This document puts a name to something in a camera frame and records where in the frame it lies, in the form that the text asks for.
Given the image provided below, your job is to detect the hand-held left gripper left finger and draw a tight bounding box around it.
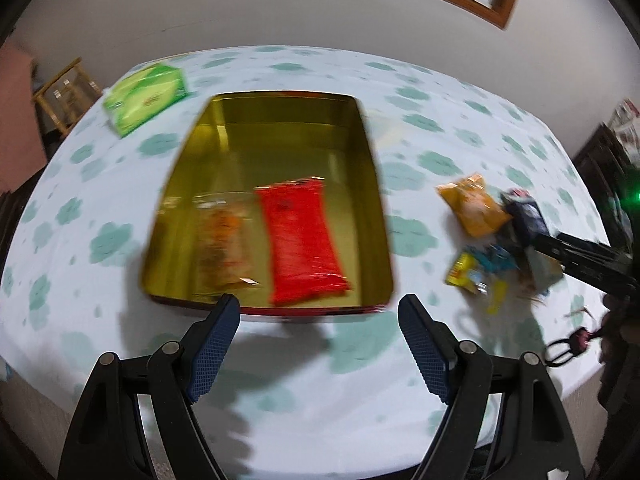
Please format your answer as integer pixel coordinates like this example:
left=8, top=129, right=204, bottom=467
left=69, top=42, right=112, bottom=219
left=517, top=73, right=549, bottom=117
left=57, top=293, right=242, bottom=480

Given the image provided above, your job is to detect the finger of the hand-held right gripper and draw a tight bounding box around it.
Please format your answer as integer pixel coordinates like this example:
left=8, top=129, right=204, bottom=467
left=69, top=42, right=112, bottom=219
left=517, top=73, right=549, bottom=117
left=557, top=232, right=623, bottom=266
left=531, top=235, right=640, bottom=296

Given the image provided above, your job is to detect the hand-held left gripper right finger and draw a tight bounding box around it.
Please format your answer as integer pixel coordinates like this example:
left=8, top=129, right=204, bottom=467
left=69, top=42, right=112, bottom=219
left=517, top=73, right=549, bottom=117
left=397, top=294, right=586, bottom=480

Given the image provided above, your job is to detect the dark blue cracker packet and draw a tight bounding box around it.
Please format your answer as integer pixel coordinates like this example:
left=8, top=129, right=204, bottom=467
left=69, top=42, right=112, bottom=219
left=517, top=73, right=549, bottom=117
left=500, top=189, right=551, bottom=248

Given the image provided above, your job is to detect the orange snack packet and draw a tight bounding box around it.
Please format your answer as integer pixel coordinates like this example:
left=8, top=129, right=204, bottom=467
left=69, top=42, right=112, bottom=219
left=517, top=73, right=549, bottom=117
left=436, top=173, right=513, bottom=238

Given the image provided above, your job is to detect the red and gold tin box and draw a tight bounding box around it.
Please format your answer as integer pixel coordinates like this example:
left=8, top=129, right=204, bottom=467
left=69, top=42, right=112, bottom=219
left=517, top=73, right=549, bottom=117
left=139, top=91, right=398, bottom=317

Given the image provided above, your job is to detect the person's right hand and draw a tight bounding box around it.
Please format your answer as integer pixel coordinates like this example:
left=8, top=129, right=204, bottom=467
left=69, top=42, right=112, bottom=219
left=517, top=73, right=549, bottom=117
left=600, top=292, right=640, bottom=408

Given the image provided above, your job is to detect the pale grey snack packet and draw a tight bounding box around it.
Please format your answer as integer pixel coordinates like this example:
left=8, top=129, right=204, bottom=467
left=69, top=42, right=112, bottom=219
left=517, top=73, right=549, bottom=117
left=525, top=250, right=566, bottom=293

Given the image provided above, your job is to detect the dark wooden cabinet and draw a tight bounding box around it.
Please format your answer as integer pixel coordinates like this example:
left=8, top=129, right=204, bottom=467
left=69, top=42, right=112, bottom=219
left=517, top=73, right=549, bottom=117
left=572, top=122, right=640, bottom=261

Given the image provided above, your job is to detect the yellow snack packet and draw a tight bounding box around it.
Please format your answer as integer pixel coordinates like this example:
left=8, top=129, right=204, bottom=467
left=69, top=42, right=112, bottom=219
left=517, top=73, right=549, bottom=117
left=446, top=251, right=483, bottom=291

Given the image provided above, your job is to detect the clear fried snack packet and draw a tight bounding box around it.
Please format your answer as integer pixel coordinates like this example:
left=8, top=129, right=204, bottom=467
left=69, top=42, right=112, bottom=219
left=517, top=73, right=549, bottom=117
left=192, top=192, right=261, bottom=291

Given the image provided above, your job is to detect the stack of newspapers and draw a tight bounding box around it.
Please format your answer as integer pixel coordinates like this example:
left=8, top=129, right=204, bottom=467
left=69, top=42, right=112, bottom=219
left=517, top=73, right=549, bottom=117
left=611, top=99, right=640, bottom=161

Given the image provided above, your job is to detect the red snack packet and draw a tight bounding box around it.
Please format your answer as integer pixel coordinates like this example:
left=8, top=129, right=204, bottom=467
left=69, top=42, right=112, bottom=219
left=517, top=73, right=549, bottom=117
left=254, top=176, right=351, bottom=307

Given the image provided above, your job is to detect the green tissue pack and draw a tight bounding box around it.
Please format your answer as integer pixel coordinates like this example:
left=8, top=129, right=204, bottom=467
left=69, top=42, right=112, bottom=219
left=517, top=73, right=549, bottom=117
left=102, top=62, right=191, bottom=138

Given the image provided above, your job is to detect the pink cloth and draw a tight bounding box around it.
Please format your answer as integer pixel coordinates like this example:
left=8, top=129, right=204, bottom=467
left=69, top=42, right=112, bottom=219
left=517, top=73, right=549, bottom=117
left=0, top=42, right=48, bottom=196

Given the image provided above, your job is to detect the wooden chair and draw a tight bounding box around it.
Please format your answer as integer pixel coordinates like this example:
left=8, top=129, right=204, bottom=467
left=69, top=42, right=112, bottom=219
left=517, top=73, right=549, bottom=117
left=32, top=57, right=103, bottom=136

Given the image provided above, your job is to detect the black and red hair tie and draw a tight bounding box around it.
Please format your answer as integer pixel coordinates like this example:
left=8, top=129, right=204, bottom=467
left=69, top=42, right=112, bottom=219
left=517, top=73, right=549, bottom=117
left=545, top=325, right=608, bottom=368

